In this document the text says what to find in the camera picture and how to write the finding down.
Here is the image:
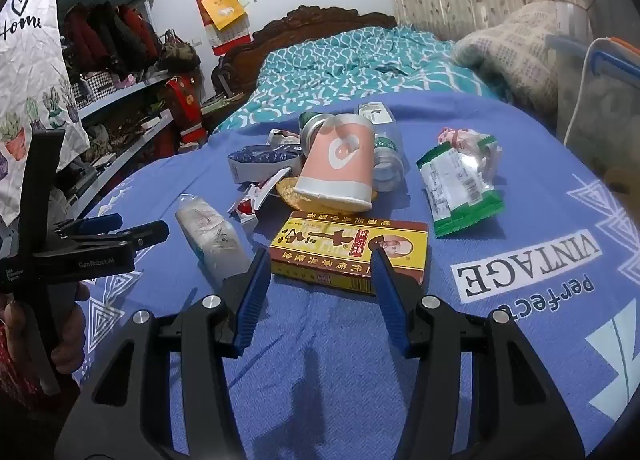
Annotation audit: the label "clear plastic bottle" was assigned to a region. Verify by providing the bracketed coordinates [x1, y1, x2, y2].
[355, 102, 411, 193]

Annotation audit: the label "crumpled white paper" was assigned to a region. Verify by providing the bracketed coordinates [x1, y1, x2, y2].
[267, 129, 301, 148]

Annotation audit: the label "crushed green drink can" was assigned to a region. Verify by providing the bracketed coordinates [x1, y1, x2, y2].
[299, 111, 332, 151]

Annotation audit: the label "teal patterned quilt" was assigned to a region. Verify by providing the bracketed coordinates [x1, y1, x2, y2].
[215, 26, 506, 133]

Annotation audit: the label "white printed cloth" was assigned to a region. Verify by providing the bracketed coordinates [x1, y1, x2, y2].
[0, 0, 91, 225]

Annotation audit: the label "white food packet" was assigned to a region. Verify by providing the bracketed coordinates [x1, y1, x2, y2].
[175, 194, 253, 291]

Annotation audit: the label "red and white wrapper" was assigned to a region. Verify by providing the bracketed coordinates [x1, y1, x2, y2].
[227, 167, 293, 225]

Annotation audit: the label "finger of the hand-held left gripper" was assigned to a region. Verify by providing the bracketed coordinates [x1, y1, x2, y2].
[65, 220, 171, 261]
[55, 213, 124, 241]

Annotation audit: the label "grey metal shelf rack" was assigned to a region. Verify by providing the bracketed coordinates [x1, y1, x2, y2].
[55, 0, 176, 221]

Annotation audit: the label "white cable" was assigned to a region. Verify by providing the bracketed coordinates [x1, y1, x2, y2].
[564, 37, 621, 145]

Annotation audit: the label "wall calendar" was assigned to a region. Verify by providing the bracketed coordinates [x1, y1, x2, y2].
[206, 22, 253, 58]

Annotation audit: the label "green snack wrapper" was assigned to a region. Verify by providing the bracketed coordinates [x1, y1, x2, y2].
[416, 135, 505, 239]

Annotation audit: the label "yellow and red box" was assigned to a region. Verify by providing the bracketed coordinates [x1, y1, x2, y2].
[269, 211, 431, 297]

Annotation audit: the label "brown handbag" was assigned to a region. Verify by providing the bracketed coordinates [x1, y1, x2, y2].
[160, 30, 202, 73]

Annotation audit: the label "person's left hand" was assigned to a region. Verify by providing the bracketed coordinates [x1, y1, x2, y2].
[2, 284, 92, 377]

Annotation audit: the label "dark red hanging clothes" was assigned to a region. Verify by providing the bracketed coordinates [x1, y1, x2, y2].
[62, 2, 162, 81]

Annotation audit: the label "clear box with blue handle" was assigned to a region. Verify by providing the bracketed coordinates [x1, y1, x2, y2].
[545, 0, 640, 181]

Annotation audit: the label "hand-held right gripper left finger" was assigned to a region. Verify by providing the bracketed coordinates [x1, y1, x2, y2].
[54, 247, 273, 460]

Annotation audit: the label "dark blue milk carton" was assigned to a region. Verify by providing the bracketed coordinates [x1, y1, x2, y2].
[227, 142, 303, 185]

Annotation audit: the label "pink candy wrapper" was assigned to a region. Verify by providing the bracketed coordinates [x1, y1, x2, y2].
[437, 127, 481, 148]

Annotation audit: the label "red gift bag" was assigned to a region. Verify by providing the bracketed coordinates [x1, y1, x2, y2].
[167, 74, 208, 145]

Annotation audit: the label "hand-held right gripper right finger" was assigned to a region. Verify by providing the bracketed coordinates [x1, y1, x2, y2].
[369, 247, 586, 460]

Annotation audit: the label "pink paper cup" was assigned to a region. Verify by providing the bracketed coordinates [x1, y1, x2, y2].
[294, 114, 376, 213]

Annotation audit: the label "carved wooden headboard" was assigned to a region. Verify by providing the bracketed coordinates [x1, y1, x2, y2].
[211, 4, 398, 133]

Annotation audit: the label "beige patterned pillow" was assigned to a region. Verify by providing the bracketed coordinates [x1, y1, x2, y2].
[452, 2, 581, 125]

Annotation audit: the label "blue printed blanket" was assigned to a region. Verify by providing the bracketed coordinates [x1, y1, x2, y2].
[72, 90, 640, 460]

